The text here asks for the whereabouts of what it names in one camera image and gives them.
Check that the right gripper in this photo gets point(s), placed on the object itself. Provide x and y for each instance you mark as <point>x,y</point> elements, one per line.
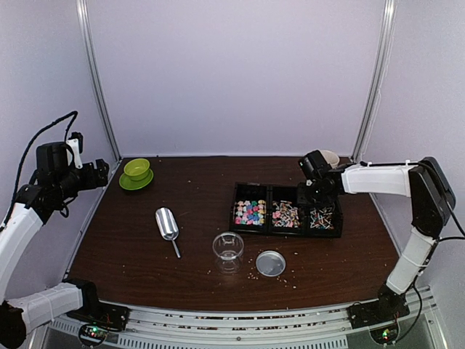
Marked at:
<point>304,202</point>

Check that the patterned ceramic mug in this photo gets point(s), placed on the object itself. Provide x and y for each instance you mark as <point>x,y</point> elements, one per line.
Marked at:
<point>331,158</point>

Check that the front aluminium rail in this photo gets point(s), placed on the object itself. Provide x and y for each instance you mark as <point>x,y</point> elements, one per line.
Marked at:
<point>321,327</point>

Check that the pile of swirl lollipops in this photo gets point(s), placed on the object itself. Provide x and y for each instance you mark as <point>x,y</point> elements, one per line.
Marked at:
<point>285,215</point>

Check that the pile of star candies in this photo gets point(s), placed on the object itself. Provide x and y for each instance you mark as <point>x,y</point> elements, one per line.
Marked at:
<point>250,212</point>

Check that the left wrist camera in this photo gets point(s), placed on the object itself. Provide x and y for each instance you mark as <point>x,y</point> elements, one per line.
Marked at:
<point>74,147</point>

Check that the black three-compartment candy tray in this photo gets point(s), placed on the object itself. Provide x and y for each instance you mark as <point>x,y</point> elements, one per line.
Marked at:
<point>270,193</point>

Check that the pile of stick candies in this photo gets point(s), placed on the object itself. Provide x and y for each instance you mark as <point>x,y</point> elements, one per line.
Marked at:
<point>322,218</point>

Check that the green plate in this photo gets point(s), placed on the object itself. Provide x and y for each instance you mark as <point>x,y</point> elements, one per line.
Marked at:
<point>127,183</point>

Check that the metal scoop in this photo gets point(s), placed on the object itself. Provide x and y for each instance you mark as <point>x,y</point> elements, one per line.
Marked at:
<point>168,227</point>

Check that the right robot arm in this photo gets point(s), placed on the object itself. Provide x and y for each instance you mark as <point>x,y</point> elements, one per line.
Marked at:
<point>423,182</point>

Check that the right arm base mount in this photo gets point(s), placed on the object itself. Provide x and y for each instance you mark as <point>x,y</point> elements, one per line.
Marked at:
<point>378,312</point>

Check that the green bowl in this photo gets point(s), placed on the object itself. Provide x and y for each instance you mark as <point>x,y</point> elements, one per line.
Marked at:
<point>137,168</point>

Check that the aluminium frame post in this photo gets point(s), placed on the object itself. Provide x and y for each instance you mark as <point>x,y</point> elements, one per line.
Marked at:
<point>379,72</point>
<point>86,32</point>

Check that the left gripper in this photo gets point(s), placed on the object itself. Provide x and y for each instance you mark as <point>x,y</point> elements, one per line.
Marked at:
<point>101,174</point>

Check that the left aluminium frame post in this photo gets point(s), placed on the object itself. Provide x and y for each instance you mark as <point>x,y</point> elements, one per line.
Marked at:
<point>86,32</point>

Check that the right aluminium frame post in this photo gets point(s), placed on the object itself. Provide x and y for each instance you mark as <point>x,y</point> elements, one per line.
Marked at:
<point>379,72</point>

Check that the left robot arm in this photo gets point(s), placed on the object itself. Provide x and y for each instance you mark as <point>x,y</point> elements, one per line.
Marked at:
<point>59,177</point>

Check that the clear plastic jar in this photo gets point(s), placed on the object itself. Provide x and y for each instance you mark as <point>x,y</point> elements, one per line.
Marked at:
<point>228,248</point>

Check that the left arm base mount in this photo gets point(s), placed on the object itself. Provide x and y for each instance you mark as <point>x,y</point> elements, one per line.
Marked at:
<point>110,316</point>

